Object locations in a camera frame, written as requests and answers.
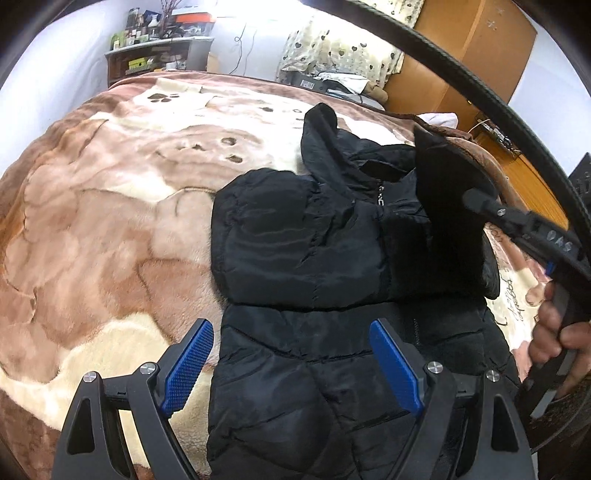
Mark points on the dark flat panel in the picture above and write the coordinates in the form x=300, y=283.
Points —
x=582, y=173

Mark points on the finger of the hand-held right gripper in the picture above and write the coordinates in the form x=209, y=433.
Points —
x=480, y=201

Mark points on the brown plush toy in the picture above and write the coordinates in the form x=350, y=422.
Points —
x=376, y=92

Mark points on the person's right hand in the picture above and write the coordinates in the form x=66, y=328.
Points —
x=545, y=332

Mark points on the cluster of bottles and jars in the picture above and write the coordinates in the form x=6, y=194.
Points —
x=138, y=32

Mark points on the wooden nightstand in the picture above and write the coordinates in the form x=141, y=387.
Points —
x=521, y=175

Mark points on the brown printed blanket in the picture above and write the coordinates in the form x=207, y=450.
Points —
x=92, y=207

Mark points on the wooden shelf unit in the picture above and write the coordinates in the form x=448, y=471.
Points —
x=161, y=50

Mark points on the white pillow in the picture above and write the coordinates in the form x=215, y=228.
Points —
x=441, y=121

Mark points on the wooden wardrobe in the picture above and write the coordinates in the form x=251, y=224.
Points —
x=485, y=37

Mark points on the heart print curtain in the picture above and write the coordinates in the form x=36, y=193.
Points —
x=332, y=46

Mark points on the dried branches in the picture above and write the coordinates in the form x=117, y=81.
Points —
x=166, y=5

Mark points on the orange box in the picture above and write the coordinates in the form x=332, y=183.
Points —
x=194, y=18

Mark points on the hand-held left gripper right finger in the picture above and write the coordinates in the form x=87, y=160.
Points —
x=397, y=364

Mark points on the dark cardboard box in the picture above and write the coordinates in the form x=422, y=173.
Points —
x=302, y=81

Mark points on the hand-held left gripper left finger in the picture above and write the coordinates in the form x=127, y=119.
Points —
x=187, y=364

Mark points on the black puffer jacket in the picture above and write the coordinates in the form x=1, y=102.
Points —
x=300, y=240

